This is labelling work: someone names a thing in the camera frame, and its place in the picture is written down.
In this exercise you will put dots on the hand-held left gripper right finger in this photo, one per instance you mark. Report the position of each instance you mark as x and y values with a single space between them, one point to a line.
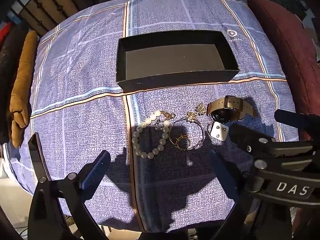
225 175

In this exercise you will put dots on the black glossy bar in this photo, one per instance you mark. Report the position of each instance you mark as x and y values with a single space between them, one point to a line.
37 155

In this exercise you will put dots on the maroon cushion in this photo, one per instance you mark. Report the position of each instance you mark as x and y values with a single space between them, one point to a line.
287 42

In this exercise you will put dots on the small silver charm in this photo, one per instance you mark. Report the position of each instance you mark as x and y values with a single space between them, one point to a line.
158 125

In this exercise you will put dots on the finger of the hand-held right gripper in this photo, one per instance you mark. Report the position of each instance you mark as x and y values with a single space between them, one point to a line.
295 121
250 140

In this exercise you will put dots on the wooden frame with black rails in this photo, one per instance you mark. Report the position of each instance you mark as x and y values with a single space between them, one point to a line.
50 2

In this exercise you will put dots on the dark cloth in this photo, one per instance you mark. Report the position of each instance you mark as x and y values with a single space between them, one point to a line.
7 85

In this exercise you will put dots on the gold flower earring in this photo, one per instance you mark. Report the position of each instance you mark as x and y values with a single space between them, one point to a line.
191 117
201 109

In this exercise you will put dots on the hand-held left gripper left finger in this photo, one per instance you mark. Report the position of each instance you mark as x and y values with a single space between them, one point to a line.
95 172

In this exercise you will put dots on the brown cushion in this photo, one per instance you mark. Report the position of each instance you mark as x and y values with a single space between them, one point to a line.
22 80

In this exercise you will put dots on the black cardboard box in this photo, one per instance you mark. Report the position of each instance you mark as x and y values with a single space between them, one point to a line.
172 60

